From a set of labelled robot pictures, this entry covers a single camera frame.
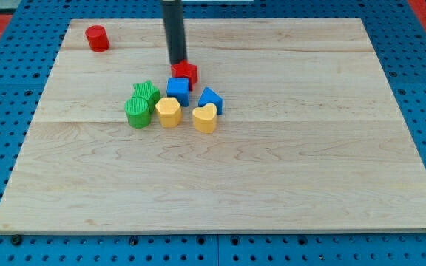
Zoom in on yellow heart block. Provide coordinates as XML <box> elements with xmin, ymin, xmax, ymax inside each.
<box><xmin>192</xmin><ymin>103</ymin><xmax>217</xmax><ymax>134</ymax></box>

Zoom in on blue triangle block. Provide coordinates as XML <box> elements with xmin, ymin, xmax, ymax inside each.
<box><xmin>198</xmin><ymin>87</ymin><xmax>223</xmax><ymax>115</ymax></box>

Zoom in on yellow hexagon block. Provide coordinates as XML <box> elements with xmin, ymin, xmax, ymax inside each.
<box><xmin>155</xmin><ymin>97</ymin><xmax>182</xmax><ymax>128</ymax></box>

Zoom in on blue cube block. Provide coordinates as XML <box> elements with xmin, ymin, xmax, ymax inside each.
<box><xmin>166</xmin><ymin>78</ymin><xmax>189</xmax><ymax>107</ymax></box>

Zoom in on red star block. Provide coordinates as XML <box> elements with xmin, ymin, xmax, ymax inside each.
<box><xmin>171</xmin><ymin>59</ymin><xmax>198</xmax><ymax>91</ymax></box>

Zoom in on green cylinder block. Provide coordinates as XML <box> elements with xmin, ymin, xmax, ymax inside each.
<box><xmin>124</xmin><ymin>97</ymin><xmax>151</xmax><ymax>129</ymax></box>

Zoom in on green star block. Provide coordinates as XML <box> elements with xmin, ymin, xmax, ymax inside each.
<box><xmin>132</xmin><ymin>80</ymin><xmax>161</xmax><ymax>113</ymax></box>

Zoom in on light wooden board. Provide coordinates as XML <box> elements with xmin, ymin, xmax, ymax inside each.
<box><xmin>0</xmin><ymin>18</ymin><xmax>426</xmax><ymax>236</ymax></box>

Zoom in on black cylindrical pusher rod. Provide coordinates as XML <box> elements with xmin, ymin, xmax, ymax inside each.
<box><xmin>160</xmin><ymin>0</ymin><xmax>187</xmax><ymax>64</ymax></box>

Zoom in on red cylinder block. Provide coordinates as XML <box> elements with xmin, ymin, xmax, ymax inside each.
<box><xmin>85</xmin><ymin>25</ymin><xmax>110</xmax><ymax>52</ymax></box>

